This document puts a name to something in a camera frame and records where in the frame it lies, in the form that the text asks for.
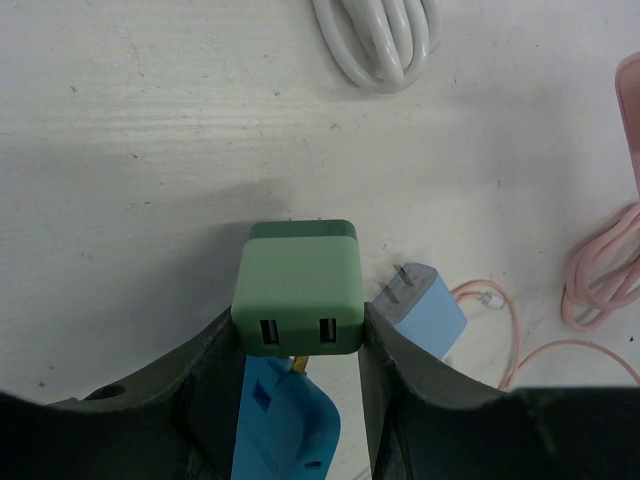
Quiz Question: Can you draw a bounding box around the green usb charger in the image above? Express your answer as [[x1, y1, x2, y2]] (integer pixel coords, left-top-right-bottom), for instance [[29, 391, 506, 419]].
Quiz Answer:
[[231, 219, 364, 357]]

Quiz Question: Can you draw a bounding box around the light blue usb charger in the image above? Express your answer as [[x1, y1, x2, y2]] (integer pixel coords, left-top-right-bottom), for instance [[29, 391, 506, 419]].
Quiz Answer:
[[373, 263, 467, 360]]

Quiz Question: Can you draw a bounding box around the blue plug adapter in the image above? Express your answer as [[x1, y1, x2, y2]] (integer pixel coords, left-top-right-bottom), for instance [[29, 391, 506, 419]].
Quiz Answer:
[[231, 356, 341, 480]]

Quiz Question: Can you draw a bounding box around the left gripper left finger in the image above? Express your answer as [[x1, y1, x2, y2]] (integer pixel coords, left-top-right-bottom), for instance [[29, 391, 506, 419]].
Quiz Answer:
[[1, 311, 246, 479]]

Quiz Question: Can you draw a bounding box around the thin pink usb cable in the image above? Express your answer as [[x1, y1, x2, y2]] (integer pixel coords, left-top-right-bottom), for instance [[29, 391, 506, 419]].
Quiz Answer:
[[447, 279, 640, 392]]

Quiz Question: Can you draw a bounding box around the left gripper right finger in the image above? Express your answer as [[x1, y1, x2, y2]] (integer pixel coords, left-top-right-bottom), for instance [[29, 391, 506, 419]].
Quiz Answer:
[[358, 304, 639, 479]]

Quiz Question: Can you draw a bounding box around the white power strip cord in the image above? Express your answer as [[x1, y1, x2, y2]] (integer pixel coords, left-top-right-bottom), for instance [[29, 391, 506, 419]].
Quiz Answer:
[[310, 0, 444, 94]]

